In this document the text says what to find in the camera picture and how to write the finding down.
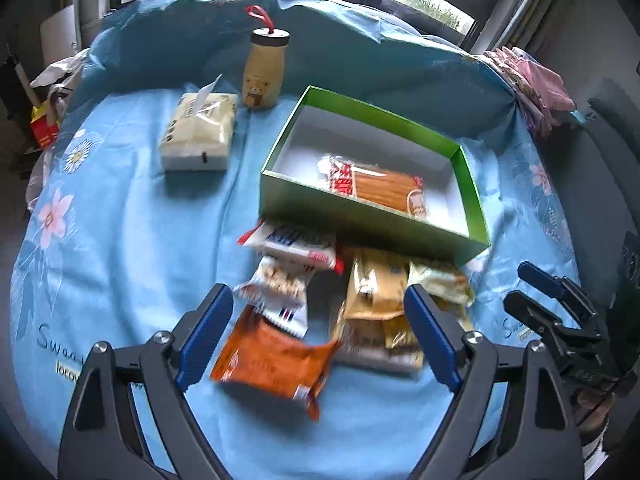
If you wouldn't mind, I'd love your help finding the tissue pack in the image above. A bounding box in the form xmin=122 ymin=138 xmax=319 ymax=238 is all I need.
xmin=158 ymin=74 xmax=238 ymax=172

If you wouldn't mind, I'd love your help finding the orange snack packet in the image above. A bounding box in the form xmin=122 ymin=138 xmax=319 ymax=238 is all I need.
xmin=210 ymin=306 xmax=341 ymax=422

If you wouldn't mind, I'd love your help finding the person's right hand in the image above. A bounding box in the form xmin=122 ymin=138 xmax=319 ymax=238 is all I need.
xmin=574 ymin=389 xmax=615 ymax=436

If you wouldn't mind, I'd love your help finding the pink folded cloth pile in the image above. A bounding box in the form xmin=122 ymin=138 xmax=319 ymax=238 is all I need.
xmin=480 ymin=47 xmax=577 ymax=139

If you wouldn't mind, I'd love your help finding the pale green snack packet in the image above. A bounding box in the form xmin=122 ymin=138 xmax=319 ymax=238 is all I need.
xmin=408 ymin=260 xmax=475 ymax=308

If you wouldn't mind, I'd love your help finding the white red blue snack bag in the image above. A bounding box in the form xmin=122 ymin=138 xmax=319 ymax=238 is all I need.
xmin=238 ymin=219 xmax=345 ymax=275

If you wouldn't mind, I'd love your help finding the biscuit stick snack bag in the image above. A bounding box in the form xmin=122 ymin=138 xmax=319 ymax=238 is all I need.
xmin=317 ymin=154 xmax=427 ymax=220

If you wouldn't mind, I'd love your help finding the yellow bear bottle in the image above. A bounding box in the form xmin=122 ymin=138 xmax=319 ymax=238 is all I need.
xmin=242 ymin=4 xmax=291 ymax=110

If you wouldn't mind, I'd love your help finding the red box on floor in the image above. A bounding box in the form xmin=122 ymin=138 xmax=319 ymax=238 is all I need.
xmin=29 ymin=102 xmax=60 ymax=148

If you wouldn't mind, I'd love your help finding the grey sofa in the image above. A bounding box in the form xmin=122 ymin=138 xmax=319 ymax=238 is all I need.
xmin=540 ymin=78 xmax=639 ymax=306

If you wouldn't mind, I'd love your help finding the green cardboard box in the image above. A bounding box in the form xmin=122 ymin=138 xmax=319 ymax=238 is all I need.
xmin=259 ymin=86 xmax=490 ymax=264

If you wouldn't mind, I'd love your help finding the yellow snack bag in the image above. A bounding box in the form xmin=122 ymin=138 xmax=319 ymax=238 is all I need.
xmin=382 ymin=297 xmax=473 ymax=350

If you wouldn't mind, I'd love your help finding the peanut snack packet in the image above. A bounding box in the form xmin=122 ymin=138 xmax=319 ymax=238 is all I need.
xmin=233 ymin=255 xmax=314 ymax=339

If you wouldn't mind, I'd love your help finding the tan yellow snack packet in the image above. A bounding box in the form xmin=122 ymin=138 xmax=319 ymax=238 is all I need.
xmin=344 ymin=248 xmax=409 ymax=321

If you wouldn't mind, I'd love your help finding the clear cracker pack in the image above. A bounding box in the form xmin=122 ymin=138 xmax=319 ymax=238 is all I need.
xmin=329 ymin=304 xmax=424 ymax=376

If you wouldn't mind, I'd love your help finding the blue floral bedsheet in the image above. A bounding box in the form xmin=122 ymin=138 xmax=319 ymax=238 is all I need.
xmin=9 ymin=0 xmax=578 ymax=469

